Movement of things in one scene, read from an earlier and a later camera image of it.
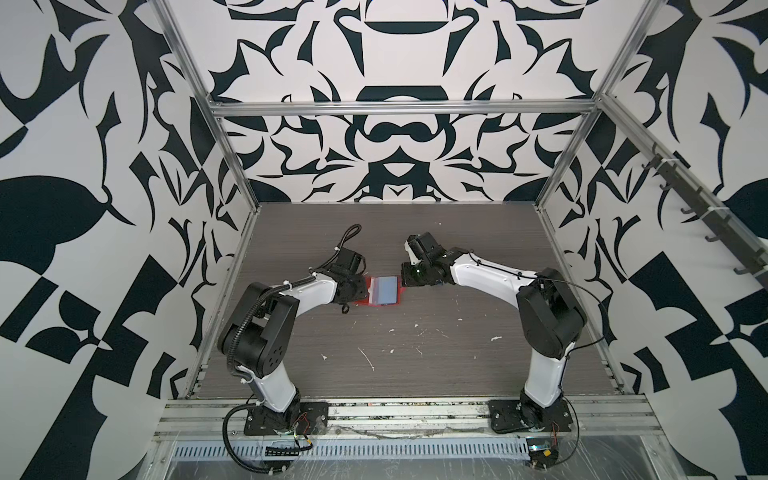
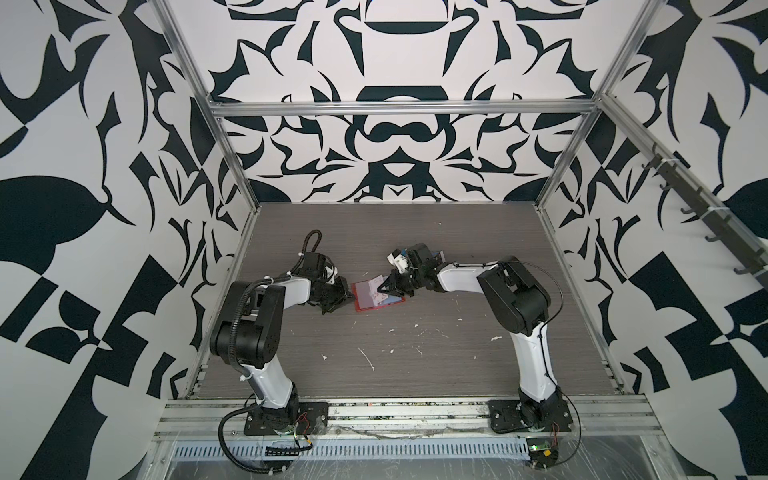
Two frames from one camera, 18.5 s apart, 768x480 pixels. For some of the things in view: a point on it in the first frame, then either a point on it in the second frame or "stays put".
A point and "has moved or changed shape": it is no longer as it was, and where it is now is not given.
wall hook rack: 723,226 stays put
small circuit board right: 542,452 stays put
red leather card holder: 382,291 has moved or changed shape
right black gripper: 406,278 -> 393,284
